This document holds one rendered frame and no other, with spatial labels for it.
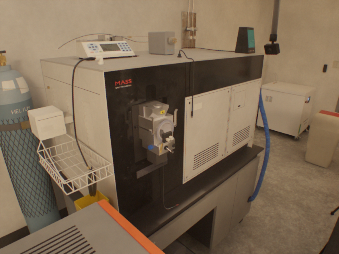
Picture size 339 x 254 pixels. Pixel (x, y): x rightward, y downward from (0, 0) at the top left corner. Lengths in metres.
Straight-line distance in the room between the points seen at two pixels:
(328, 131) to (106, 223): 2.97
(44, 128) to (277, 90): 3.49
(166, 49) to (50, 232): 1.02
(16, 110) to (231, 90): 1.22
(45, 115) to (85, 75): 0.27
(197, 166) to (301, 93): 2.81
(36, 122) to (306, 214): 2.33
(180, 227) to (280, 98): 3.07
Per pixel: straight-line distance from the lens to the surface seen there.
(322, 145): 3.36
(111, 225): 0.59
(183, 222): 1.29
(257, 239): 2.16
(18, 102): 1.49
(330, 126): 3.26
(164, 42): 1.29
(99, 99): 0.82
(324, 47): 4.43
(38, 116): 1.03
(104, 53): 1.14
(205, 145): 1.28
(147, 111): 0.85
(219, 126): 1.35
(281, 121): 4.06
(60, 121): 1.07
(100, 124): 0.87
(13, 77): 1.49
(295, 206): 2.63
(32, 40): 1.86
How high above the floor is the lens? 1.54
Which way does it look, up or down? 22 degrees down
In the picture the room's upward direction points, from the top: straight up
